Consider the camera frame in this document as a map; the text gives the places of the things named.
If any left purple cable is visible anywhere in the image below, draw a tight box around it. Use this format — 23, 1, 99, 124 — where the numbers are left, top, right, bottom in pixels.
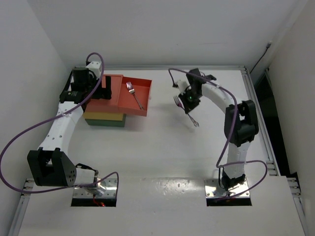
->
0, 52, 120, 195

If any silver metal fork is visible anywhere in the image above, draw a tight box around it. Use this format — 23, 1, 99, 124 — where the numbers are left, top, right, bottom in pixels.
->
126, 82, 144, 110

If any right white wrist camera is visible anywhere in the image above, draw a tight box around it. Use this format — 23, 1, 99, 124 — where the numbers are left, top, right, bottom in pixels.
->
173, 80, 190, 95

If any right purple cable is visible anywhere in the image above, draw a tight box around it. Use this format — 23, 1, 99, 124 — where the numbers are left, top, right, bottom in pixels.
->
168, 68, 268, 199

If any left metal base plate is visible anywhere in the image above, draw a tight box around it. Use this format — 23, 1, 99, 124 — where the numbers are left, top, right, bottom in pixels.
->
72, 178, 118, 199

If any pink metallic fork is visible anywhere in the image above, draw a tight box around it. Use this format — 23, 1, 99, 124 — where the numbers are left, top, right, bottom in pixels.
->
173, 96, 199, 127

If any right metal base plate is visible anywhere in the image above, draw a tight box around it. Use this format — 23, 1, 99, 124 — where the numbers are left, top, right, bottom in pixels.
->
204, 178, 250, 199

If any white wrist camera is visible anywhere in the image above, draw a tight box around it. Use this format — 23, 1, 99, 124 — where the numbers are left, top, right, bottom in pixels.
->
173, 80, 190, 95
86, 61, 102, 78

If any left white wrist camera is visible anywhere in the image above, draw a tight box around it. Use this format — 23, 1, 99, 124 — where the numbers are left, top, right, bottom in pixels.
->
86, 61, 102, 78

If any black wall cable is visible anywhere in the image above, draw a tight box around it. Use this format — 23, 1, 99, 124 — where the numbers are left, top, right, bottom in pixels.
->
249, 41, 273, 74

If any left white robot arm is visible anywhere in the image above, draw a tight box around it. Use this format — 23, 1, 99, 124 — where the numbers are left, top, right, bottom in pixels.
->
27, 61, 107, 187

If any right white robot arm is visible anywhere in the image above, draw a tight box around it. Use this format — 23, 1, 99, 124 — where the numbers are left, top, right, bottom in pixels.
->
173, 68, 259, 190

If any purple cable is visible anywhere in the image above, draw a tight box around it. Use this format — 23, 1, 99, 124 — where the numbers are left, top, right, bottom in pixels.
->
0, 52, 120, 195
168, 68, 268, 199

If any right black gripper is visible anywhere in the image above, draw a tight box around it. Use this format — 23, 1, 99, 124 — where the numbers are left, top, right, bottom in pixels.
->
178, 88, 202, 113

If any green bottom drawer box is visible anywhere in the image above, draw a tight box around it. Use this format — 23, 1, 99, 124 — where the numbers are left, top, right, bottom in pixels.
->
85, 114, 126, 127

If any metal base plate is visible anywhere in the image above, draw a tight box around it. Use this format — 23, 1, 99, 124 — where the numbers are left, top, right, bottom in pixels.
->
72, 178, 118, 199
204, 178, 250, 199

